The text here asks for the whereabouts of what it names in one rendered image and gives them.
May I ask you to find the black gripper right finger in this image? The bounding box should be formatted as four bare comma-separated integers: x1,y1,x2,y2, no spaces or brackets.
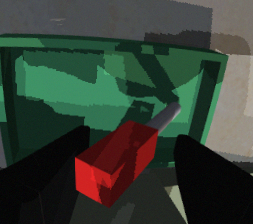
173,134,253,224

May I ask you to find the green tray floor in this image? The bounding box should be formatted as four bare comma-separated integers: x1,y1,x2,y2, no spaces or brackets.
10,46,205,148

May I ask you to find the red-headed pin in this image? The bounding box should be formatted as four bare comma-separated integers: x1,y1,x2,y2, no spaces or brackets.
75,102,181,208

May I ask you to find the green tray rim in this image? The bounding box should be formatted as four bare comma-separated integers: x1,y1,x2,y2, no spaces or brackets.
0,33,228,168

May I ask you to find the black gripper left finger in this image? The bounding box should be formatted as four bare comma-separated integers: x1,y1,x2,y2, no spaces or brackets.
0,124,90,224

